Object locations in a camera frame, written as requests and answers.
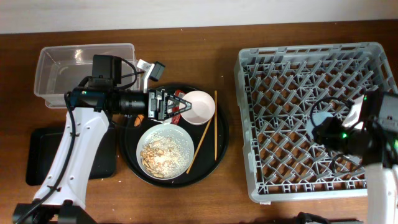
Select red snack wrapper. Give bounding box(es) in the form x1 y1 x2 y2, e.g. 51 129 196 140
171 90 185 125

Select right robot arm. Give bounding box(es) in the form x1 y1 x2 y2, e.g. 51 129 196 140
306 90 397 223

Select wooden chopstick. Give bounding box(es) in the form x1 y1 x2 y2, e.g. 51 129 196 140
186 118 212 174
214 90 218 161

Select rice and food scraps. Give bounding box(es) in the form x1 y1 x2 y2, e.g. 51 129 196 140
137 134 191 179

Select grey plate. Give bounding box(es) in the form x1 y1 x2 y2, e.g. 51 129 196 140
136 124 195 180

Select round black tray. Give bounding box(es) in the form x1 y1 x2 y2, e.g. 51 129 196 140
119 103 229 188

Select orange carrot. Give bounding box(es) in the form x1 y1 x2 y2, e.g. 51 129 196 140
134 114 144 127

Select grey dishwasher rack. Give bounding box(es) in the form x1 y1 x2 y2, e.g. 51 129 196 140
234 42 397 204

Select pink bowl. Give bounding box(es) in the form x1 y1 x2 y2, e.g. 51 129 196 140
181 90 215 125

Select clear plastic bin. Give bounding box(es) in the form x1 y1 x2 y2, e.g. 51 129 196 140
34 43 137 109

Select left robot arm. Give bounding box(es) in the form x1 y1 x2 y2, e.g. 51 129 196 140
12 55 192 223

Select blue cup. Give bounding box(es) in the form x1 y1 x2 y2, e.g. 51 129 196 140
305 112 333 140

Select black rectangular tray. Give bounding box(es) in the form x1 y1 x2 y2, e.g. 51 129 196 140
25 125 117 186

